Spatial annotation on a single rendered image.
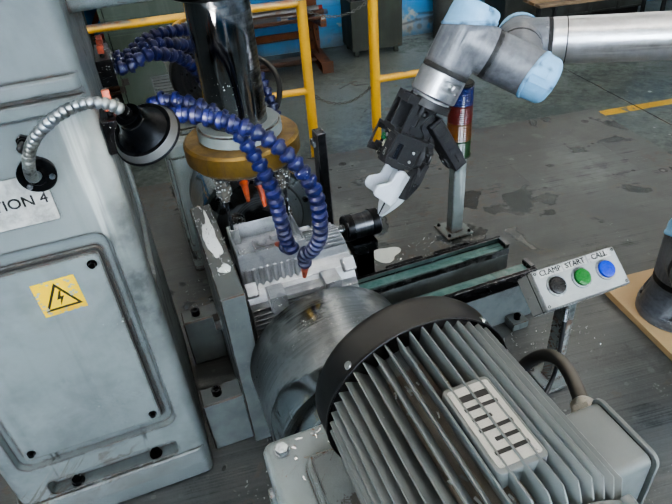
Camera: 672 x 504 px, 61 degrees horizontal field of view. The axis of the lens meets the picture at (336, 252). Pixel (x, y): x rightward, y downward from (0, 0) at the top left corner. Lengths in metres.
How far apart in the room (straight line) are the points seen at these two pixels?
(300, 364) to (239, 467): 0.39
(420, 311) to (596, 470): 0.17
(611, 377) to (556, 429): 0.83
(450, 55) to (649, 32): 0.33
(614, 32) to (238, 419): 0.90
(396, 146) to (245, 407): 0.53
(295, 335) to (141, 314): 0.21
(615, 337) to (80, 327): 1.04
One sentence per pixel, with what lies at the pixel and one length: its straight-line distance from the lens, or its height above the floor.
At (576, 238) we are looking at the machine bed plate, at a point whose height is 0.80.
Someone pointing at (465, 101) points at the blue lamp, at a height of 1.18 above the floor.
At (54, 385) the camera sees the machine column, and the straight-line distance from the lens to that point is 0.90.
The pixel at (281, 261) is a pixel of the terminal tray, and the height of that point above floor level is 1.11.
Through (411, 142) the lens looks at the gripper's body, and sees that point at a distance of 0.91.
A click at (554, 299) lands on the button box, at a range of 1.01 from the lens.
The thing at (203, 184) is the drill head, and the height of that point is 1.12.
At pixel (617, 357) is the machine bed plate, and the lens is 1.31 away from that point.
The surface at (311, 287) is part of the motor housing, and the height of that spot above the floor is 1.06.
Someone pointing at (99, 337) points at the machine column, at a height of 1.17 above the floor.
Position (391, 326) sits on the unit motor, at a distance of 0.47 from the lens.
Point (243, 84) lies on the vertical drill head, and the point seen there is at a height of 1.42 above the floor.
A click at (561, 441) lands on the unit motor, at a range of 0.42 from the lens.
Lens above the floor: 1.69
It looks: 35 degrees down
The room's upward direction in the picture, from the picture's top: 5 degrees counter-clockwise
